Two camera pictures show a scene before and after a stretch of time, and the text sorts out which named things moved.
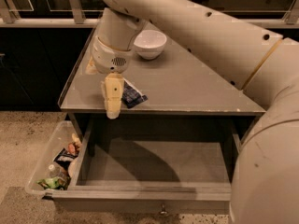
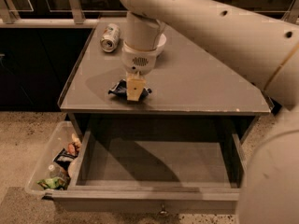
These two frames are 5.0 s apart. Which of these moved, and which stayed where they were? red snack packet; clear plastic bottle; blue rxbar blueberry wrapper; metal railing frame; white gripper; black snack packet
Moved: white gripper; blue rxbar blueberry wrapper
Stayed: black snack packet; metal railing frame; clear plastic bottle; red snack packet
